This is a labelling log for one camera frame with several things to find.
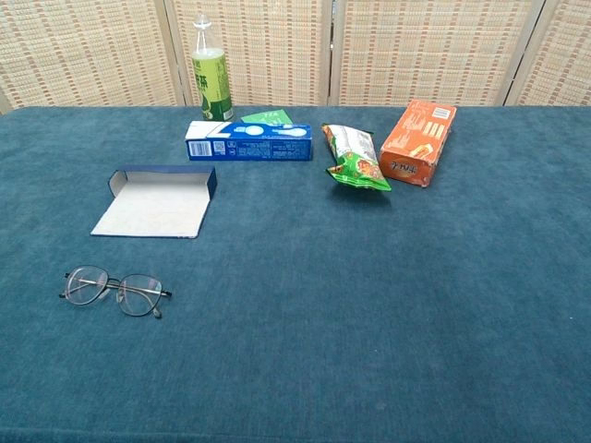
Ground small blue box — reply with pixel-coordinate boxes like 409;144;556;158
90;164;218;240

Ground orange cracker box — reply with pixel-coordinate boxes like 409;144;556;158
380;99;458;188

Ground green tea sachet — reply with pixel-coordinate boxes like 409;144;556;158
239;108;296;126

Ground blue toothpaste box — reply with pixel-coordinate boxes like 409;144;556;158
185;120;314;162

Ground woven bamboo screen panel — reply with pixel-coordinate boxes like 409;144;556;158
0;0;186;115
163;0;333;107
505;0;591;108
330;0;549;107

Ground thin-framed eyeglasses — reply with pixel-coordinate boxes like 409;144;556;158
58;264;175;322

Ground teal tablecloth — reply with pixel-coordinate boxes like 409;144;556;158
0;105;591;443

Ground green snack bag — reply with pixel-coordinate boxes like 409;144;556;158
321;123;392;193

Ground green tea bottle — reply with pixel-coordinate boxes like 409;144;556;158
191;13;235;123

